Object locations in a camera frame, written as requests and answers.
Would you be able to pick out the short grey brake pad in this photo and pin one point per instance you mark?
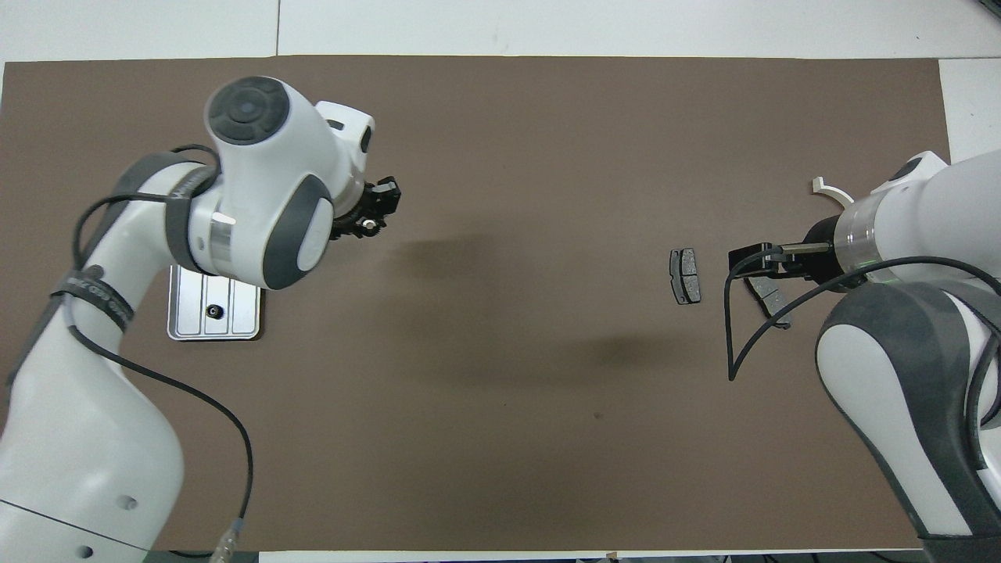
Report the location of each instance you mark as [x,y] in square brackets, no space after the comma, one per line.
[687,277]

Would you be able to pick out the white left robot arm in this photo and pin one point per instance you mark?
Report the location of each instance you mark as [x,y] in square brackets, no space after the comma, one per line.
[258,180]

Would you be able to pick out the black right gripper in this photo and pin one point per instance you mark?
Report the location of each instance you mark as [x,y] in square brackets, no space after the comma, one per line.
[817,262]

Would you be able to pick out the long grey brake pad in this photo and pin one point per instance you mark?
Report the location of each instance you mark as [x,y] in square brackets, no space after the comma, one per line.
[762,291]

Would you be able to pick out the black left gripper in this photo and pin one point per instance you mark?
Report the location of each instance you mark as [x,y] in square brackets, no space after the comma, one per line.
[356,215]

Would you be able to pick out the brown table mat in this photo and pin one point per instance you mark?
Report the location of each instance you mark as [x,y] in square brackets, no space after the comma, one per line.
[500,156]

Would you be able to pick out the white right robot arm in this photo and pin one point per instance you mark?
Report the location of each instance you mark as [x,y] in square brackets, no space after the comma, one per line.
[899,375]

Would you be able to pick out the silver metal tray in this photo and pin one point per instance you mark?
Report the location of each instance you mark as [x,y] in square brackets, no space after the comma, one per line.
[235,313]

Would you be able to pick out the white semicircular bracket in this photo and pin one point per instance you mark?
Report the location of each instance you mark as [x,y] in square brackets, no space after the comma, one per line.
[818,184]

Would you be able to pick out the small black bearing gear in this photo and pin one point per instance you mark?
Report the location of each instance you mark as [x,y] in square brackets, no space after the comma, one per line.
[214,311]

